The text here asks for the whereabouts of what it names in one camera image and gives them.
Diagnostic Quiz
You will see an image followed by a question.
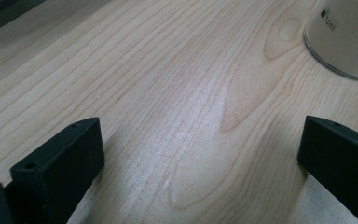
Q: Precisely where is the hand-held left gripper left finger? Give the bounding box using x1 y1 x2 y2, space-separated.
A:
4 117 106 224

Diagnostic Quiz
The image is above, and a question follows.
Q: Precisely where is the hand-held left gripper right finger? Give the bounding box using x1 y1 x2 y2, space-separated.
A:
296 115 358 224

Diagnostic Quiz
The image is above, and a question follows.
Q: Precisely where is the white-lid glass jar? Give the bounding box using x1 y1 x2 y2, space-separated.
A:
302 0 358 82

